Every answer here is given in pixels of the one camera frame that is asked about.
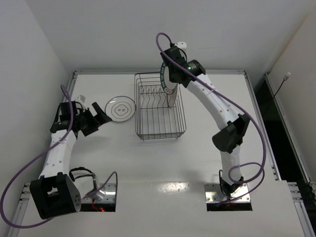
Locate white plate teal rim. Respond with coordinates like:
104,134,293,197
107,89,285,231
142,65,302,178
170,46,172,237
159,62,178,95

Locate white plate orange sunburst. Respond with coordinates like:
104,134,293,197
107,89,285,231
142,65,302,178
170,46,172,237
167,84,178,108

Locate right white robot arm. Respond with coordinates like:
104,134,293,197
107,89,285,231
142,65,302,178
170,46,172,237
161,46,250,198

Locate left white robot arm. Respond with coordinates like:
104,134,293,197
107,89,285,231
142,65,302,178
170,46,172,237
30,99,111,220

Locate white plate grey rings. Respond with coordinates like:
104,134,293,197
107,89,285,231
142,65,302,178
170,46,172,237
105,95,137,123

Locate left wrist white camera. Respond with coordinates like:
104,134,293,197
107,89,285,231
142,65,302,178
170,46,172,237
75,95,86,109

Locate wrist white camera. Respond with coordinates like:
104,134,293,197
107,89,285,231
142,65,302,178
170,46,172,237
175,41,187,50
75,95,86,109

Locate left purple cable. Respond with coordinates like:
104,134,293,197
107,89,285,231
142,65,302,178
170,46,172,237
0,84,118,228

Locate purple cable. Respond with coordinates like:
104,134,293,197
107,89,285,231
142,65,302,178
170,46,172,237
155,32,267,207
0,84,118,228

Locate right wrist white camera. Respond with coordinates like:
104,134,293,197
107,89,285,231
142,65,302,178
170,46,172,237
175,41,187,50

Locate grey wire dish rack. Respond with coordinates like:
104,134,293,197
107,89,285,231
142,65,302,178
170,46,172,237
134,72,187,141

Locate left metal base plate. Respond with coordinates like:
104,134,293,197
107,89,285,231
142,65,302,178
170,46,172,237
81,183,116,204

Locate metal base plate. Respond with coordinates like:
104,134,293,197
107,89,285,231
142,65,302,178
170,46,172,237
204,182,251,203
81,183,116,204

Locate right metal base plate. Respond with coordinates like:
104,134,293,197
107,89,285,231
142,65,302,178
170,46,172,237
204,182,251,203

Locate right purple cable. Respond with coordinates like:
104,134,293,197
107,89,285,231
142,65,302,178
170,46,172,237
155,32,267,207

